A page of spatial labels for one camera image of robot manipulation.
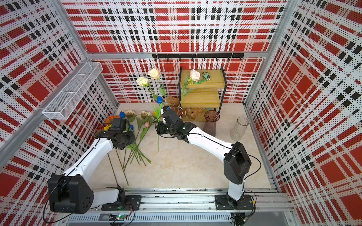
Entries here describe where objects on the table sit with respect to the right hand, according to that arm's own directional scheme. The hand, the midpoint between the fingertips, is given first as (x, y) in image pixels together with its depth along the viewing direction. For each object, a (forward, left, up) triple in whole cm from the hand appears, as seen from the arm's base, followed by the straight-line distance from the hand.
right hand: (158, 126), depth 78 cm
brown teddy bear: (+23, -19, -16) cm, 34 cm away
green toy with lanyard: (+31, -29, +11) cm, 43 cm away
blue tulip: (+12, -1, +9) cm, 15 cm away
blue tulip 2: (+13, +27, -5) cm, 30 cm away
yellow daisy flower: (+25, +10, -18) cm, 33 cm away
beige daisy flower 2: (+24, +18, -18) cm, 35 cm away
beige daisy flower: (+25, +29, -17) cm, 42 cm away
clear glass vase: (+5, -49, -10) cm, 51 cm away
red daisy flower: (+13, +48, -18) cm, 53 cm away
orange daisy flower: (+19, +42, -16) cm, 49 cm away
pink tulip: (+16, +15, -20) cm, 30 cm away
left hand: (-2, +16, -11) cm, 20 cm away
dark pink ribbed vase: (+11, -32, -6) cm, 34 cm away
